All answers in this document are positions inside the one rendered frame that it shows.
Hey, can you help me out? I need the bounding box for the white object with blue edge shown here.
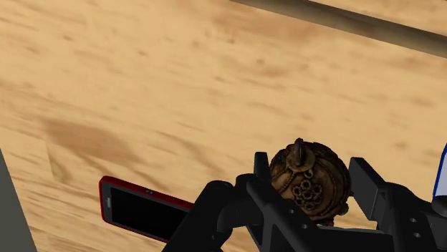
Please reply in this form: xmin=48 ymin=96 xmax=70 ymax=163
xmin=432 ymin=142 xmax=447 ymax=203

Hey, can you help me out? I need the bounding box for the red phone with black screen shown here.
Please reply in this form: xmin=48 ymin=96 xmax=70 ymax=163
xmin=98 ymin=175 xmax=195 ymax=243

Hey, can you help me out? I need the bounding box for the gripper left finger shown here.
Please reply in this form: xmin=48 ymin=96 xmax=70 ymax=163
xmin=162 ymin=151 xmax=319 ymax=252

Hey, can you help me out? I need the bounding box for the brown ornate round ball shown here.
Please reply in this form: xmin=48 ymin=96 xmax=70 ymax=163
xmin=269 ymin=137 xmax=353 ymax=227

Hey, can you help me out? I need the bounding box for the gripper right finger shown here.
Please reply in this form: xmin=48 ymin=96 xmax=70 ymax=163
xmin=348 ymin=157 xmax=447 ymax=252

